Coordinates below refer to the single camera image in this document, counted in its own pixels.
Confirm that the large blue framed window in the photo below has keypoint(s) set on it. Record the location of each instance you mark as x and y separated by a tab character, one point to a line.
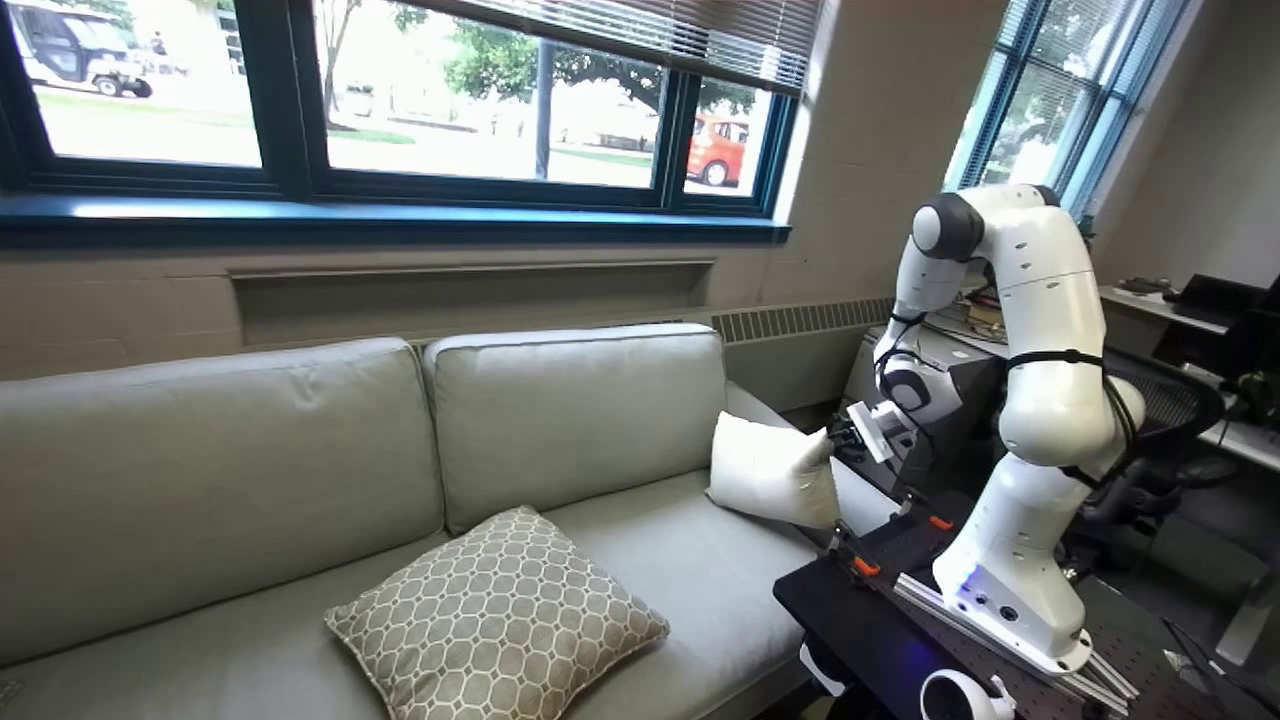
397	115

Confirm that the black office chair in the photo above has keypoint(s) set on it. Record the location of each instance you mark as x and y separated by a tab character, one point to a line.
1137	484

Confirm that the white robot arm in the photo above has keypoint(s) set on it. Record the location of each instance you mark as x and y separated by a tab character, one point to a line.
1063	421

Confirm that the cream ribbed small pillow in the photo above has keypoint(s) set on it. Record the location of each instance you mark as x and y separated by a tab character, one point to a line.
775	474

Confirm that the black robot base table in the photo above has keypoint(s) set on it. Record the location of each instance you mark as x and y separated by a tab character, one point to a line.
878	649

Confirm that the black orange clamp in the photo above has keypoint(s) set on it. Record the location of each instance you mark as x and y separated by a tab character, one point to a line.
850	557

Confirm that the light grey fabric sofa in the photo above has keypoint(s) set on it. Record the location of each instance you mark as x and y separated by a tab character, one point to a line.
179	535

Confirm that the white VR controller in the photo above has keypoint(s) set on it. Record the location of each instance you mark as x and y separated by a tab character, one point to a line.
954	693

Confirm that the white desk with clutter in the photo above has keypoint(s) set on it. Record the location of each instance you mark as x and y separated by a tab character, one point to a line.
1223	335

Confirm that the side blue framed window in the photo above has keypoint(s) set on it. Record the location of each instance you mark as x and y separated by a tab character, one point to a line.
1063	90

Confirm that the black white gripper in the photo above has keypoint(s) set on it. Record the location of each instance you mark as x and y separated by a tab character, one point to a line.
882	434

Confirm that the wall radiator grille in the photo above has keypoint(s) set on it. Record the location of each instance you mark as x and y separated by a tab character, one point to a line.
795	320

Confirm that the beige geometric patterned pillow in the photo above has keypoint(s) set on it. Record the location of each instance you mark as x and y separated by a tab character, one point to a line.
506	623

